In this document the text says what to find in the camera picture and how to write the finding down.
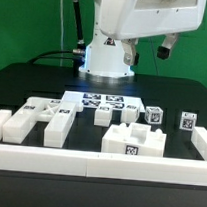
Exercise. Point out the black cable post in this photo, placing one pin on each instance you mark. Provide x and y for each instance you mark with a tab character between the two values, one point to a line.
78	62

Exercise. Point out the white chair seat part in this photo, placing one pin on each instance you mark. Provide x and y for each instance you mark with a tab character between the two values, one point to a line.
134	139

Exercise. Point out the white tagged cube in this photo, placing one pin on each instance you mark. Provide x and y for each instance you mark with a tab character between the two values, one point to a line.
153	115
187	121

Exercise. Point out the white chair back frame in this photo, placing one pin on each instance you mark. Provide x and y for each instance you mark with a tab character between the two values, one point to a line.
59	116

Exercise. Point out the white tagged cube far right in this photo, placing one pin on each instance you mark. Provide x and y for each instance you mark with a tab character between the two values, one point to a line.
187	121

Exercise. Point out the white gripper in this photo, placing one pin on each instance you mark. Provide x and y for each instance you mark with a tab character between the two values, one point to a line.
124	19

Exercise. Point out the white U-shaped fence wall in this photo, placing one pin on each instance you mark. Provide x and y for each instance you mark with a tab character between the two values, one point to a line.
93	164

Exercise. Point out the white tagged cube near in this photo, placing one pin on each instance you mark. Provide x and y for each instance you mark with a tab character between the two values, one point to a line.
153	115

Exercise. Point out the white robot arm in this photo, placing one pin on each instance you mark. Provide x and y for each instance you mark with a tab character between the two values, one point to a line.
104	59

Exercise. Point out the white marker base sheet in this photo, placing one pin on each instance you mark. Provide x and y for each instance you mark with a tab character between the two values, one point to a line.
92	100

